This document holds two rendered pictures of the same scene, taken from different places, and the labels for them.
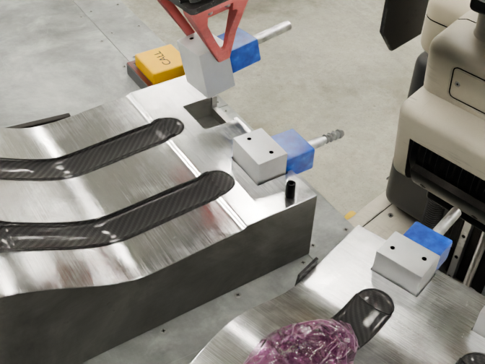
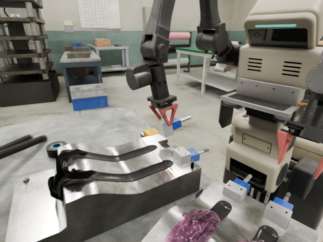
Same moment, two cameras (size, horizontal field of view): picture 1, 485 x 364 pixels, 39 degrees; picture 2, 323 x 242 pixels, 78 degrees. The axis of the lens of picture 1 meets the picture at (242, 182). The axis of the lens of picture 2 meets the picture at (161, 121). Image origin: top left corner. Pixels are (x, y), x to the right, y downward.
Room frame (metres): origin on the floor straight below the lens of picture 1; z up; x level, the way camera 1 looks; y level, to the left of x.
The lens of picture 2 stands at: (0.00, 0.00, 1.27)
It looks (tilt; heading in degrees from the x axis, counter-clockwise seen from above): 24 degrees down; 5
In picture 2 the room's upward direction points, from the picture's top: straight up
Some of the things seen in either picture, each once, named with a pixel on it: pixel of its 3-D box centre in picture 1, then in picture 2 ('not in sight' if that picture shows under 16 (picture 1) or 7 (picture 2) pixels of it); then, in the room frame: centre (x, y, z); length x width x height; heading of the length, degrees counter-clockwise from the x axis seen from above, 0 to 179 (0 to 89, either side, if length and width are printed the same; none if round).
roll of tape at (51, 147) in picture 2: not in sight; (57, 149); (0.68, 0.50, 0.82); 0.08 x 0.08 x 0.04
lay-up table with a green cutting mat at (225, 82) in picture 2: not in sight; (221, 68); (4.65, -0.93, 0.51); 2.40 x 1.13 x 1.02; 31
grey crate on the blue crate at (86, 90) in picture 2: not in sight; (88, 90); (3.43, 1.63, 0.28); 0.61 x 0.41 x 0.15; 117
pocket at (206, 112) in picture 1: (210, 124); (166, 147); (0.65, 0.04, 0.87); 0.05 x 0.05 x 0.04; 34
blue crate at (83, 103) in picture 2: not in sight; (90, 100); (3.43, 1.64, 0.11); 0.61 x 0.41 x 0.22; 117
